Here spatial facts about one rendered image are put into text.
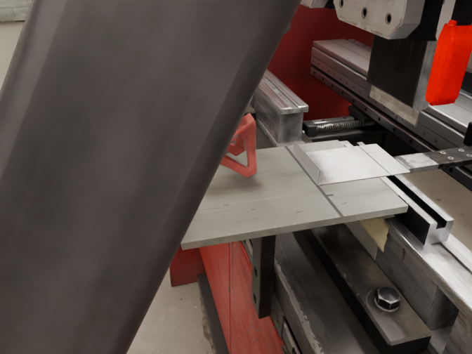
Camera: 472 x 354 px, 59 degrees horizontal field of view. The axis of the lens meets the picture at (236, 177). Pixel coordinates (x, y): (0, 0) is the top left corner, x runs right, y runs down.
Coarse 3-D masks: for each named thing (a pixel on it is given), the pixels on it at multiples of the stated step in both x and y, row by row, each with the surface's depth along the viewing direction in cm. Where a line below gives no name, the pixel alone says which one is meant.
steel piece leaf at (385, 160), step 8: (376, 144) 61; (368, 152) 59; (376, 152) 59; (384, 152) 59; (376, 160) 57; (384, 160) 57; (392, 160) 57; (384, 168) 55; (392, 168) 55; (400, 168) 55
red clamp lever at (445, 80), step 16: (464, 0) 29; (464, 16) 30; (448, 32) 31; (464, 32) 30; (448, 48) 31; (464, 48) 31; (448, 64) 31; (464, 64) 32; (432, 80) 33; (448, 80) 32; (432, 96) 33; (448, 96) 33
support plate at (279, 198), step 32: (256, 160) 58; (288, 160) 58; (224, 192) 51; (256, 192) 51; (288, 192) 51; (320, 192) 51; (352, 192) 51; (384, 192) 51; (192, 224) 45; (224, 224) 45; (256, 224) 45; (288, 224) 45; (320, 224) 46
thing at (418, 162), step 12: (468, 132) 64; (468, 144) 64; (408, 156) 58; (420, 156) 58; (432, 156) 58; (444, 156) 58; (456, 156) 58; (468, 156) 57; (408, 168) 55; (420, 168) 55; (432, 168) 56; (444, 168) 56
